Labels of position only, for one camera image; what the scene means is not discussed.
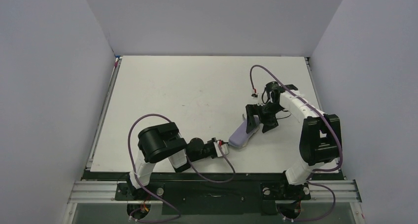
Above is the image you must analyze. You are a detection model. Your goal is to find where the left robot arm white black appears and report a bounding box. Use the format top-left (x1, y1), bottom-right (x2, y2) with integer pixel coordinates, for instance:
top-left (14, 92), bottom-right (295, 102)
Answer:
top-left (129, 122), bottom-right (229, 189)

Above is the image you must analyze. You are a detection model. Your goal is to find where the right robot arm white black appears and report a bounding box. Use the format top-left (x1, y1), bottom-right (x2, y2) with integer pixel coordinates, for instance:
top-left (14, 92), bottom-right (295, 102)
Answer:
top-left (245, 81), bottom-right (342, 185)

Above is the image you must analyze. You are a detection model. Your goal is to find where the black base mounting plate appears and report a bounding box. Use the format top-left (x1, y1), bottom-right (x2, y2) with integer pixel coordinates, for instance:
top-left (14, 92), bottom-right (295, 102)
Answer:
top-left (114, 173), bottom-right (311, 216)

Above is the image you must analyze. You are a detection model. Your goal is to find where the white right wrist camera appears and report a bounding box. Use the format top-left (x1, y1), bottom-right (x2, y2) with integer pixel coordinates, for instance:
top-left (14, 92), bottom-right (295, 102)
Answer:
top-left (251, 89), bottom-right (265, 106)

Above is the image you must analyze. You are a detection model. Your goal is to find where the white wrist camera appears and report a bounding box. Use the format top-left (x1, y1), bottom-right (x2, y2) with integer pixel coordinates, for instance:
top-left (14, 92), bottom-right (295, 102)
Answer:
top-left (251, 89), bottom-right (265, 106)
top-left (213, 140), bottom-right (229, 157)

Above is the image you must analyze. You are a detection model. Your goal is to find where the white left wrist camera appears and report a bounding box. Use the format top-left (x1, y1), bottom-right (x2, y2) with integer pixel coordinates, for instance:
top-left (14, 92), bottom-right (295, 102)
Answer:
top-left (213, 140), bottom-right (229, 157)

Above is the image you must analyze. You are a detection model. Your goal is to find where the aluminium front rail frame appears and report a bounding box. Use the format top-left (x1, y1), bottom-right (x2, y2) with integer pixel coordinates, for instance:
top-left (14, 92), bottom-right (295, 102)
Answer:
top-left (63, 181), bottom-right (365, 224)

